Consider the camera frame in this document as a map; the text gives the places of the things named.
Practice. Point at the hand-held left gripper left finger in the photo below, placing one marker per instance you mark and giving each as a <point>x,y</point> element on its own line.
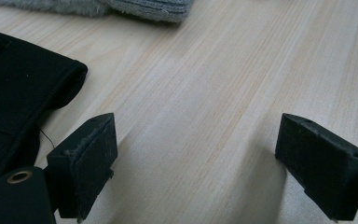
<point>87,161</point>

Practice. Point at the black knit sock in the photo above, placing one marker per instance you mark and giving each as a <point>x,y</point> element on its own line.
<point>15,102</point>

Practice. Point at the grey fuzzy sock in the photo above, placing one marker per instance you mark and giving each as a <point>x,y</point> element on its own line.
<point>112,7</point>

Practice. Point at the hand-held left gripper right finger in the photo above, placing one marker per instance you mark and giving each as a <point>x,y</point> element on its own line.
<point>320,161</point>

